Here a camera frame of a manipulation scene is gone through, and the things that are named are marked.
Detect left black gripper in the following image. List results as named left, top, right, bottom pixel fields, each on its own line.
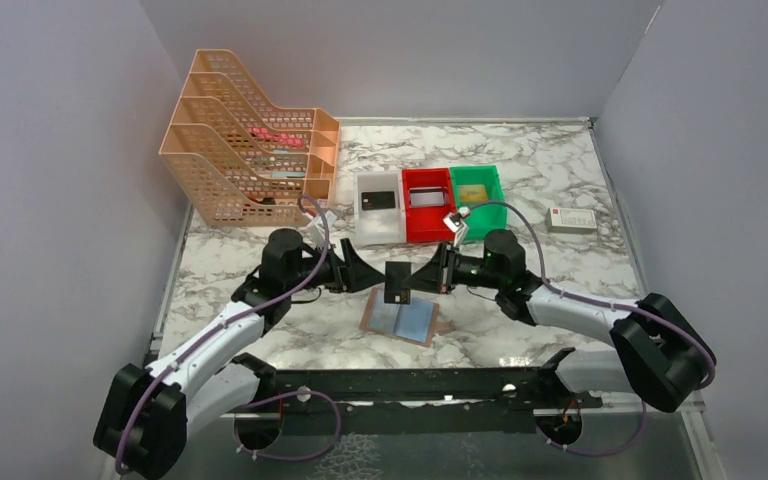
left=286, top=238, right=386, bottom=294

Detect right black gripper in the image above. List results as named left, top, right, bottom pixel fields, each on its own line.
left=402, top=241, right=505, bottom=294

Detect black credit card from holder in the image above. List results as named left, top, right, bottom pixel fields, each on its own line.
left=383, top=261, right=412, bottom=305

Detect light blue credit card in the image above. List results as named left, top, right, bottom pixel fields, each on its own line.
left=366, top=288, right=436, bottom=343

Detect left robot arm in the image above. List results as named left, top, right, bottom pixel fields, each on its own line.
left=93, top=228, right=385, bottom=479

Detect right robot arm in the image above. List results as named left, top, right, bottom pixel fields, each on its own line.
left=400, top=229, right=716, bottom=413

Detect white card in red bin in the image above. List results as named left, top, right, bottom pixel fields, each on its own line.
left=408, top=187, right=447, bottom=208

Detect gold card in green bin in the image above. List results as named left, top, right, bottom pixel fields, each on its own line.
left=458, top=184, right=488, bottom=204

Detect white plastic bin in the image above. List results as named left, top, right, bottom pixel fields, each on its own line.
left=353, top=170, right=407, bottom=246

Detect red plastic bin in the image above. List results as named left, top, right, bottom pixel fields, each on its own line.
left=402, top=168, right=455, bottom=243

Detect green plastic bin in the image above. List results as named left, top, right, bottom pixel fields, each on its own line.
left=449, top=165, right=508, bottom=242

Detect red black stamp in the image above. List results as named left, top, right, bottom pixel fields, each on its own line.
left=249, top=195, right=277, bottom=205

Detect white box with red label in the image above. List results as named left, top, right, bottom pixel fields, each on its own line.
left=546, top=207, right=598, bottom=234

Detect peach plastic file organizer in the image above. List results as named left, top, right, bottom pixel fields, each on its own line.
left=159, top=49, right=341, bottom=227

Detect pink items in organizer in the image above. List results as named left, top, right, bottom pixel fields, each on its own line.
left=249, top=127, right=305, bottom=149

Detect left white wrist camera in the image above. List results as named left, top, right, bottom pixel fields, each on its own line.
left=305, top=210, right=339, bottom=248

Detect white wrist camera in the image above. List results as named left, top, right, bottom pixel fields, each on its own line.
left=305, top=210, right=339, bottom=248
left=443, top=207, right=471, bottom=247

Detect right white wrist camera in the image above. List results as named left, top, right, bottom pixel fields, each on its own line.
left=443, top=207, right=471, bottom=247

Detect black mounting rail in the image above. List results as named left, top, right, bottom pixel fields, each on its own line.
left=224, top=353, right=602, bottom=439

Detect aluminium frame rail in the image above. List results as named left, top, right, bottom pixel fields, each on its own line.
left=115, top=334, right=707, bottom=420

